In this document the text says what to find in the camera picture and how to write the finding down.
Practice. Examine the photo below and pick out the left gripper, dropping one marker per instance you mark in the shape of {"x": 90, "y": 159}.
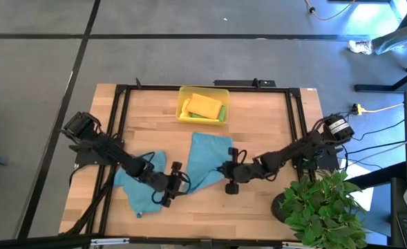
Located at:
{"x": 173, "y": 183}

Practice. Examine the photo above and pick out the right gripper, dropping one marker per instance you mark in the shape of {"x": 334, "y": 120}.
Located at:
{"x": 241, "y": 171}

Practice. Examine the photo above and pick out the small teal microfiber towel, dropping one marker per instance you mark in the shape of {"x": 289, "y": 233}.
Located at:
{"x": 206, "y": 155}

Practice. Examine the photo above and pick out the large teal microfiber towel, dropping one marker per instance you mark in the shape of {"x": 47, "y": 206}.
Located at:
{"x": 137, "y": 200}

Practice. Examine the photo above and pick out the green microfiber towel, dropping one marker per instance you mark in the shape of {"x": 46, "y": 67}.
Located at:
{"x": 222, "y": 113}

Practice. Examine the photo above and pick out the orange microfiber towel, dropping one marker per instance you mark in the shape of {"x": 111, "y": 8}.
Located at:
{"x": 203, "y": 105}

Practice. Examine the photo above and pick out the yellow microfiber towel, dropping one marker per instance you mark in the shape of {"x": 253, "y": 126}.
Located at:
{"x": 183, "y": 110}

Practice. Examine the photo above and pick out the yellow translucent plastic bin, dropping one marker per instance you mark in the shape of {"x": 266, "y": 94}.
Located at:
{"x": 203, "y": 90}

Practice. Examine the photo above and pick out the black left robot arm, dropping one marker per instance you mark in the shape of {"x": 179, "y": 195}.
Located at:
{"x": 113, "y": 152}

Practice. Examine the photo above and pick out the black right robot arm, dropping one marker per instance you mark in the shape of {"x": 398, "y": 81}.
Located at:
{"x": 307, "y": 148}

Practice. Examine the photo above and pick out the black plant pot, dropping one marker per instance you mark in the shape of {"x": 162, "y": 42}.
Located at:
{"x": 276, "y": 207}

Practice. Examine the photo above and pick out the green leafy plant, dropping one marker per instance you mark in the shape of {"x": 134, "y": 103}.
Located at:
{"x": 320, "y": 211}

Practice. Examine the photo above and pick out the black rig beam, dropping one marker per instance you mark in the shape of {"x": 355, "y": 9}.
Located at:
{"x": 51, "y": 241}

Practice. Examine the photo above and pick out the black desk leg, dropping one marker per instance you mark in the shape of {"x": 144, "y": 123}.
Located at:
{"x": 379, "y": 174}

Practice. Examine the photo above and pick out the person's shoe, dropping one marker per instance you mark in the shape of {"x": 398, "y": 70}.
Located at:
{"x": 360, "y": 46}

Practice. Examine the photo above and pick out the person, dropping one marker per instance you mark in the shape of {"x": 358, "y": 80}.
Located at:
{"x": 393, "y": 39}

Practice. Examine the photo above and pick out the silver metal bracket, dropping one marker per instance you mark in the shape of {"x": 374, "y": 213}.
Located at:
{"x": 293, "y": 245}
{"x": 110, "y": 241}

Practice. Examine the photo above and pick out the black metal table frame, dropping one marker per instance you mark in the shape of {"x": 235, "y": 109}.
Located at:
{"x": 148, "y": 88}

